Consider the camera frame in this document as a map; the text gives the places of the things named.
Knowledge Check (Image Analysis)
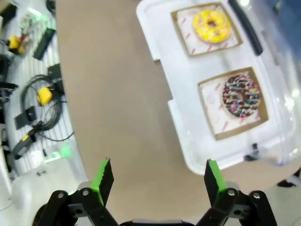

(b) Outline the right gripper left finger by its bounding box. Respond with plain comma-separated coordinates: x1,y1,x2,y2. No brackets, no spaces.
35,157,118,226

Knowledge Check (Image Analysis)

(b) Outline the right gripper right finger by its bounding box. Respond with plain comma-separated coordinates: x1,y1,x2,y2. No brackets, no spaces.
196,159,278,226

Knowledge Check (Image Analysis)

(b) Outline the chocolate rainbow sprinkle donut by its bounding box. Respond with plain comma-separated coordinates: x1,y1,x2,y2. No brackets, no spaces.
221,74,261,118

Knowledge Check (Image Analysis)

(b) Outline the white printed paper liner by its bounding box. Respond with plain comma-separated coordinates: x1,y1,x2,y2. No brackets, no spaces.
199,75,263,133
176,6,239,55

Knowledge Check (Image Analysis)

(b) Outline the yellow donut in box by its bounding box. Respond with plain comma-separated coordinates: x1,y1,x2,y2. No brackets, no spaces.
170,2,244,57

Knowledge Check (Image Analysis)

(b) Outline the yellow glazed donut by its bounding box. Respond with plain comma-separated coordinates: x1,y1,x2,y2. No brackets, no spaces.
192,8,231,44

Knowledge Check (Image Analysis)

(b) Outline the white power strip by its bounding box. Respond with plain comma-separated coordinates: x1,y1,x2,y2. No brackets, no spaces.
43,150,62,163

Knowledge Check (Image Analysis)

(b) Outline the white plastic serving tray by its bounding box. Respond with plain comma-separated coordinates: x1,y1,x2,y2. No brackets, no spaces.
135,0,286,175

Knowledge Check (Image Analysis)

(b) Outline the black yellow handheld controller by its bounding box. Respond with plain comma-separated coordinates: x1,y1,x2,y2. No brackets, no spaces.
13,130,37,161

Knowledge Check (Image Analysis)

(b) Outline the small black box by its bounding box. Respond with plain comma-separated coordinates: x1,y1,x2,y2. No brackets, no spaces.
47,63,62,78

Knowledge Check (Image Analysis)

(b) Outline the clear hinged tray lid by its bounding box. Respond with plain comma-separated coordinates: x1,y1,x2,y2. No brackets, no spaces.
228,0,301,165

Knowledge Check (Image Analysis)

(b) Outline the black power adapter brick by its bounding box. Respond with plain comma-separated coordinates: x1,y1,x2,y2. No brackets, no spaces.
33,28,56,60

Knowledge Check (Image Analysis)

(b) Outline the coiled black cable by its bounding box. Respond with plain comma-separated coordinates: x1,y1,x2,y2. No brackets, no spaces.
20,74,75,142

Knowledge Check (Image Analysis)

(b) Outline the black flat bracket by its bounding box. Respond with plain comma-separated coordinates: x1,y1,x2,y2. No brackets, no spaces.
14,106,36,129

